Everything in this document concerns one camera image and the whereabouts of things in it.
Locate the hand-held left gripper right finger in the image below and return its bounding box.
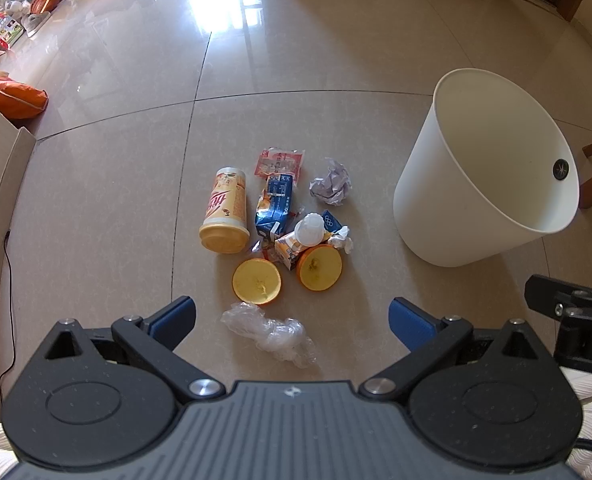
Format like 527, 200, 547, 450
360, 297, 551, 403

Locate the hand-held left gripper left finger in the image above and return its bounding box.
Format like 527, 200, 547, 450
42, 296, 225, 402

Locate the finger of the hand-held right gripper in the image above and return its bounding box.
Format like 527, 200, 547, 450
524, 274, 592, 317

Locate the orange half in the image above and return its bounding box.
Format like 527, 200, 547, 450
232, 258, 282, 306
296, 244, 343, 292

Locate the yellow milk tea cup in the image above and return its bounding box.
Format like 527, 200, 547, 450
199, 166, 251, 254

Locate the white plastic trash bin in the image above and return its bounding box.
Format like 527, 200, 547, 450
393, 67, 581, 267

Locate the white paper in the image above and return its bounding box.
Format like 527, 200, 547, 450
309, 158, 351, 207

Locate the clear plastic bag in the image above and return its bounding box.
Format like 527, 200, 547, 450
221, 302, 318, 370

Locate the blue and white wrapper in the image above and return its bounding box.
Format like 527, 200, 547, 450
322, 210, 353, 253

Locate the blue snack packet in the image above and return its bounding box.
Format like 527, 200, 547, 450
254, 174, 295, 241

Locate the red snack wrapper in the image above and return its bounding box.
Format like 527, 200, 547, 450
254, 148, 307, 181

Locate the orange plastic bag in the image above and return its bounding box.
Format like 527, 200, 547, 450
0, 67, 49, 120

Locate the colourful printed box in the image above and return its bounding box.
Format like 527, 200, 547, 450
0, 12, 27, 51

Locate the black floor cable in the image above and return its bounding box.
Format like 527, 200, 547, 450
0, 230, 19, 406

